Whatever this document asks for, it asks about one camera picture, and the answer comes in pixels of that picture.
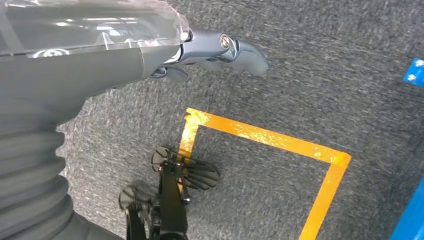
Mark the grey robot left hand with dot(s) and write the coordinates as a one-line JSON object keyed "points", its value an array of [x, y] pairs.
{"points": [[82, 66]]}

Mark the blue metal shelf rack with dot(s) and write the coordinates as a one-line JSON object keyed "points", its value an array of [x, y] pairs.
{"points": [[415, 74]]}

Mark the black robot leg and foot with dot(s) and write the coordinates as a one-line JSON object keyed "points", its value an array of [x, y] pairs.
{"points": [[172, 205]]}

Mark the yellow floor tape square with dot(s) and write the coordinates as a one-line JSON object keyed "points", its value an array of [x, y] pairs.
{"points": [[265, 136]]}

